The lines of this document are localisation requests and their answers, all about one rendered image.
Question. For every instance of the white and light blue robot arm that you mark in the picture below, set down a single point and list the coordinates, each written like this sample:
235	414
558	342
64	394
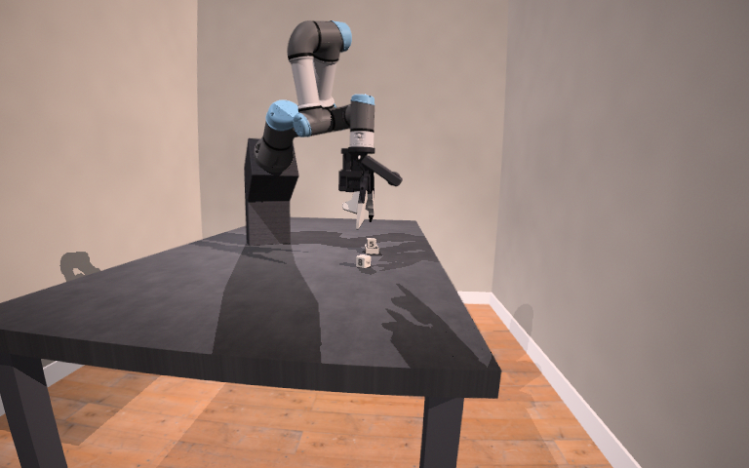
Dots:
315	115

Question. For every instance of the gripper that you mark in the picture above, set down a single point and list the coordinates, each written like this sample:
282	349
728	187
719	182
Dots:
363	182

